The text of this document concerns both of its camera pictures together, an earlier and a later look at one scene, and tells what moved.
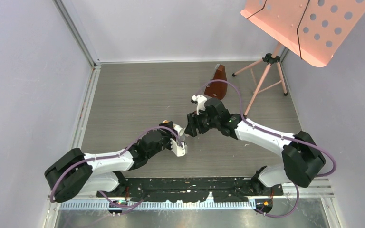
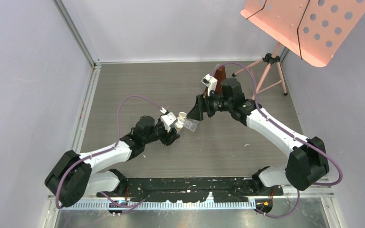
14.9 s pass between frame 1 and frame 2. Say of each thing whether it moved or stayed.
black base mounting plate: stayed
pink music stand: stayed
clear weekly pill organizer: moved
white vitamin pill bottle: moved
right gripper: moved
